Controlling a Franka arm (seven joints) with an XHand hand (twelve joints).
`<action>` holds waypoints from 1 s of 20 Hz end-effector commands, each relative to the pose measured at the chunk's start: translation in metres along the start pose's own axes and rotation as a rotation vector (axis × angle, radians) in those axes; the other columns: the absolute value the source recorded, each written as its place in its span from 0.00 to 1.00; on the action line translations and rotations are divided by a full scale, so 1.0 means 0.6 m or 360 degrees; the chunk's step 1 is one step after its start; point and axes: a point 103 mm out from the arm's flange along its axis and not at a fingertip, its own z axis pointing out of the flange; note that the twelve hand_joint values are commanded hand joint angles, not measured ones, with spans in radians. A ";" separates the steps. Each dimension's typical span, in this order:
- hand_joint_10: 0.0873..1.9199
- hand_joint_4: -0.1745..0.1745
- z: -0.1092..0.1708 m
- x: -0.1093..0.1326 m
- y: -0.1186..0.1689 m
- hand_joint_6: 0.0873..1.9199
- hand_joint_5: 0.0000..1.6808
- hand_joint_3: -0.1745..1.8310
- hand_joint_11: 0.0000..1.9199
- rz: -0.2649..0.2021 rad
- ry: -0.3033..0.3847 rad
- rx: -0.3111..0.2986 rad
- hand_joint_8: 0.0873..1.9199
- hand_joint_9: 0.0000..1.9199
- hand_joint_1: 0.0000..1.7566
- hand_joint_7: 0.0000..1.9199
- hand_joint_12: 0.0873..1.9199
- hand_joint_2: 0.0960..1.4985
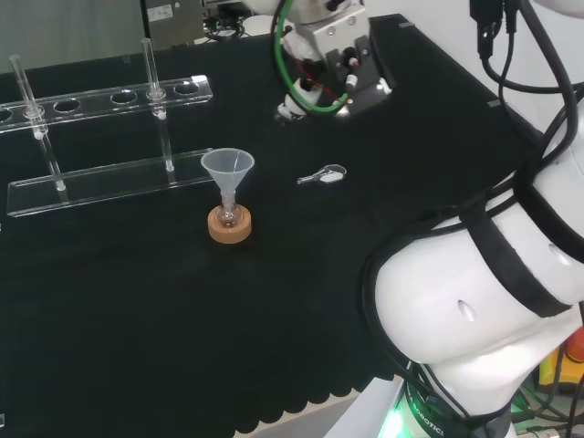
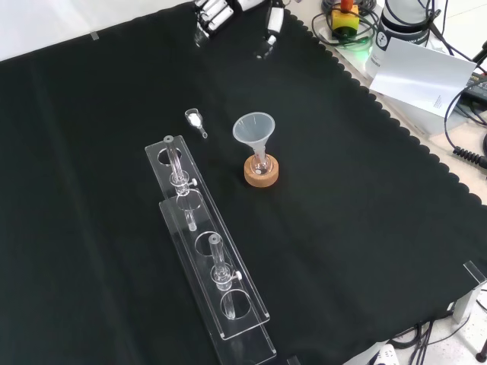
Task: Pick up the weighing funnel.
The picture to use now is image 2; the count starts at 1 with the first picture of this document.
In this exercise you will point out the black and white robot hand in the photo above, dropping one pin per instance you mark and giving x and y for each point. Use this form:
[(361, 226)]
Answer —
[(215, 17)]

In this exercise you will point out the clear glass weighing funnel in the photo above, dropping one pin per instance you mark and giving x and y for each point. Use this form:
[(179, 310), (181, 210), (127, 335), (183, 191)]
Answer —
[(193, 118)]

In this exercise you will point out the clear plastic funnel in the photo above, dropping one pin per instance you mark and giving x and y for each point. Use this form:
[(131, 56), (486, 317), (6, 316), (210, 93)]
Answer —
[(253, 129)]

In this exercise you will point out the clear acrylic funnel stand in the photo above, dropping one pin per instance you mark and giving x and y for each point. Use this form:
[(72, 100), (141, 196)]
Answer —
[(213, 262)]

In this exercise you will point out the grey tape piece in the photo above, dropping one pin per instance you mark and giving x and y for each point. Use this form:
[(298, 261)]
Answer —
[(94, 36)]

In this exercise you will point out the yellow stop button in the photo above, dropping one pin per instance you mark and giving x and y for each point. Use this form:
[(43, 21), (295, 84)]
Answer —
[(344, 21)]

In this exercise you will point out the small round-bottom glass flask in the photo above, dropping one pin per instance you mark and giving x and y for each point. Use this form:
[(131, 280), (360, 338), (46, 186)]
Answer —
[(261, 164)]

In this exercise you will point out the white paper card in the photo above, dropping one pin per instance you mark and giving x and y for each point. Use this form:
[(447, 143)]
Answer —
[(422, 74)]

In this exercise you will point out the black bench cloth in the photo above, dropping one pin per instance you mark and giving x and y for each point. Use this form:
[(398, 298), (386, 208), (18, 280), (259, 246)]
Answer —
[(342, 235)]

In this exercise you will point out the white power strip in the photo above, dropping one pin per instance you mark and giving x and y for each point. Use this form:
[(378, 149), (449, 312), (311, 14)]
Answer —
[(385, 355)]

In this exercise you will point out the aluminium bracket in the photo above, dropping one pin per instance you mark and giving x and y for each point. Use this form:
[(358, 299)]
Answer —
[(470, 296)]

